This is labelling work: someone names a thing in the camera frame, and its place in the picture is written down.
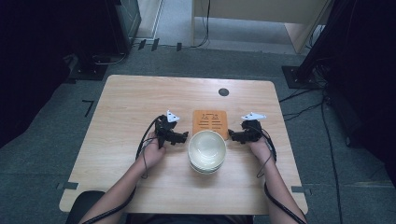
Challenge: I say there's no black chair seat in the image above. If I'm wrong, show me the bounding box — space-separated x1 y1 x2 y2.
64 189 106 224

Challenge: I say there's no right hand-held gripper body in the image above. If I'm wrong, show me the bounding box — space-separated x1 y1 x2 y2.
240 111 268 145

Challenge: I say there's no looped floor cable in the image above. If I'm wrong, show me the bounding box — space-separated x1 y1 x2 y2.
92 51 128 66

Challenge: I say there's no orange square mat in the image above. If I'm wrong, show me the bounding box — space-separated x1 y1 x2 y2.
191 109 230 142

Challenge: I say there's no dark cabinet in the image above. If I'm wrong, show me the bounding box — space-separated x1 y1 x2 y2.
104 0 143 56

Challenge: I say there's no grey tape strip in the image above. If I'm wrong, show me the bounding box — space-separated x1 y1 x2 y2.
55 181 79 191
290 185 313 197

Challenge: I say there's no black stand base plate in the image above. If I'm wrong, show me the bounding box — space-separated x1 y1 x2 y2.
68 63 109 82
281 64 322 91

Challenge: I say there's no black hanging cable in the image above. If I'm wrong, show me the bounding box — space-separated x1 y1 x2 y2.
190 0 212 49

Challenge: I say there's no person's left hand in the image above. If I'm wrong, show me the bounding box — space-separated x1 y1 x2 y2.
138 130 167 171

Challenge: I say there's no long black floor cable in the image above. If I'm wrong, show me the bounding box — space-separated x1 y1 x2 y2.
319 96 344 224

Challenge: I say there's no black metal stand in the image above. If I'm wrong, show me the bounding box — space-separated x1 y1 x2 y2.
294 0 348 82

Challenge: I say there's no light wooden desk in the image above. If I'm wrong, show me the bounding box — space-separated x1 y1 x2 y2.
191 0 332 56

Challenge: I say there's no thin black right gripper cable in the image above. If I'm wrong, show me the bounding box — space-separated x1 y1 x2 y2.
256 152 275 179

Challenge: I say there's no thin black left gripper cable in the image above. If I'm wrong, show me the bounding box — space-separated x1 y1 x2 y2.
140 138 157 180

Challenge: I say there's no person's right hand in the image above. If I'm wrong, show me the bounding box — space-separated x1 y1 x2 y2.
247 134 277 164

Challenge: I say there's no dark curtain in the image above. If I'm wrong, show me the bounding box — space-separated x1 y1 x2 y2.
323 0 396 189
0 0 108 149

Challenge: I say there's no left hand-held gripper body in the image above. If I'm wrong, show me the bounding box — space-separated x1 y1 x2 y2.
154 109 181 149

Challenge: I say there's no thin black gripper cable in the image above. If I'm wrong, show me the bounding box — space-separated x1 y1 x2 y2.
140 138 157 180
256 152 275 179

